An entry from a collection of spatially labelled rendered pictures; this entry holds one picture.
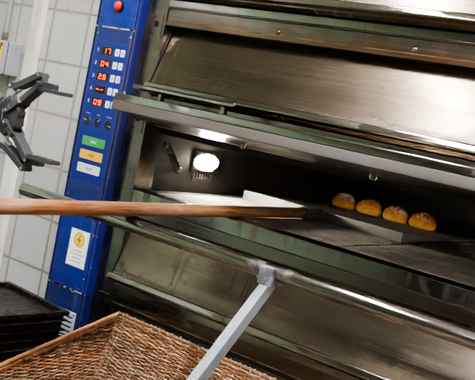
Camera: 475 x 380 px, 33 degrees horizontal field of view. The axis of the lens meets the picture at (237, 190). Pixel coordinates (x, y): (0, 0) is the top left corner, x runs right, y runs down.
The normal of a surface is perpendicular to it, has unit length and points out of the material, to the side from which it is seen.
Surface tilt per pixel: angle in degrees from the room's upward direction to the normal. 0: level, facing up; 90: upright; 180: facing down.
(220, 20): 90
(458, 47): 90
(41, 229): 90
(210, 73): 70
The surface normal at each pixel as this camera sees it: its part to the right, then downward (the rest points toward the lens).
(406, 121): -0.47, -0.37
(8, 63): 0.80, 0.22
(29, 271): -0.57, -0.04
